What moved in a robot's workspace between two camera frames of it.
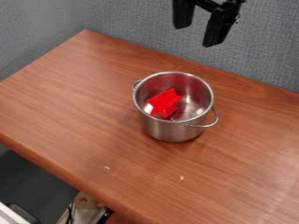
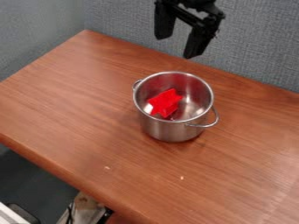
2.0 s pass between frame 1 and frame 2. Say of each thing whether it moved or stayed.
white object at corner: stayed
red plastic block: stayed
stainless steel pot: stayed
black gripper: moved
